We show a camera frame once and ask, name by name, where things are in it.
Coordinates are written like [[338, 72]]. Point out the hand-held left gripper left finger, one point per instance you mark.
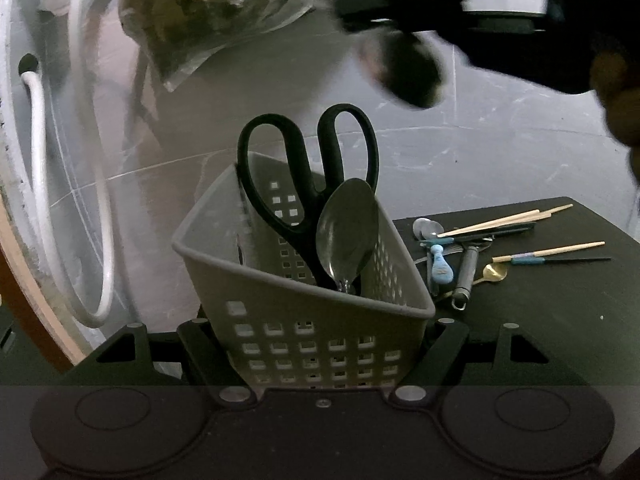
[[200, 345]]

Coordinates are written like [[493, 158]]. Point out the gold spoon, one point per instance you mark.
[[496, 272]]

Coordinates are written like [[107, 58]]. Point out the wooden door frame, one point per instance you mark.
[[35, 325]]

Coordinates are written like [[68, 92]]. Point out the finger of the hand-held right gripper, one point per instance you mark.
[[405, 72], [375, 7]]

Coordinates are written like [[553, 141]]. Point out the plain wooden chopstick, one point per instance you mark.
[[490, 222], [520, 220]]

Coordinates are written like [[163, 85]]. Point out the white perforated utensil basket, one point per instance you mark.
[[300, 310]]

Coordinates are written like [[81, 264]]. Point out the person's right hand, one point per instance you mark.
[[612, 80]]

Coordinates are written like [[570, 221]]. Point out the large steel spoon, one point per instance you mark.
[[345, 230]]

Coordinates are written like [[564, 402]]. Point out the plastic bag of dried leaves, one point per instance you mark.
[[210, 15]]

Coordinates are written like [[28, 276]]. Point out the small steel spoon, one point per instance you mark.
[[425, 227]]

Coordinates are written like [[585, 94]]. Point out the steel peeler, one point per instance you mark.
[[467, 270]]

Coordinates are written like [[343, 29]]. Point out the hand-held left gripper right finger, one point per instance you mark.
[[445, 345]]

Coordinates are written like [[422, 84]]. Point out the light blue baby spoon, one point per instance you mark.
[[442, 270]]

